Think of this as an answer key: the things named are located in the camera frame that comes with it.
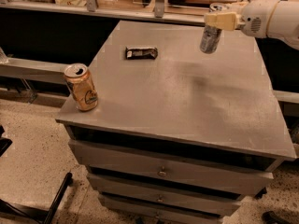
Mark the black object bottom right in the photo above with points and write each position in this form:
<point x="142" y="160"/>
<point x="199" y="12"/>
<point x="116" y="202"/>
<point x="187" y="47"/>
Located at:
<point x="271" y="218"/>

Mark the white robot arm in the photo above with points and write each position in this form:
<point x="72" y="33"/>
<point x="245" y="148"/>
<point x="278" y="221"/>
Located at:
<point x="284" y="23"/>

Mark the silver redbull can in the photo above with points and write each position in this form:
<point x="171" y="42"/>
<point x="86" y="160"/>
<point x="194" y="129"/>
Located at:
<point x="211" y="35"/>

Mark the grey drawer cabinet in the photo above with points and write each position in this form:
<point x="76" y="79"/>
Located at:
<point x="218" y="108"/>

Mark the black rxbar chocolate wrapper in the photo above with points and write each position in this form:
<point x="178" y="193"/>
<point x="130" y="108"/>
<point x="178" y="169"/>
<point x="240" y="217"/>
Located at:
<point x="141" y="53"/>

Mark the middle grey drawer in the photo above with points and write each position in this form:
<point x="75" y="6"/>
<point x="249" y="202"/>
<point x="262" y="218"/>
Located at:
<point x="163" y="195"/>

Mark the grey drawer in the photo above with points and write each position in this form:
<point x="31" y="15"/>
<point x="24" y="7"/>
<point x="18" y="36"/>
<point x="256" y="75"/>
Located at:
<point x="163" y="195"/>
<point x="204" y="174"/>
<point x="154" y="210"/>

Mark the orange soda can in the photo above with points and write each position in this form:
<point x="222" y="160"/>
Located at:
<point x="79" y="81"/>

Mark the grey metal shelf rail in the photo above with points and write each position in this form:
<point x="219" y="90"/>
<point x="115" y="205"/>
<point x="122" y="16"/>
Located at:
<point x="33" y="70"/>

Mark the bottom grey drawer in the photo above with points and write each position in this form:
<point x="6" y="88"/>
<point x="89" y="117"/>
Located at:
<point x="154" y="210"/>

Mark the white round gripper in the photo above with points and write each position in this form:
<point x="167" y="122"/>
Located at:
<point x="253" y="20"/>

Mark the top grey drawer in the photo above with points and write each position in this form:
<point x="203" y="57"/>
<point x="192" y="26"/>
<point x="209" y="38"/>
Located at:
<point x="204" y="174"/>

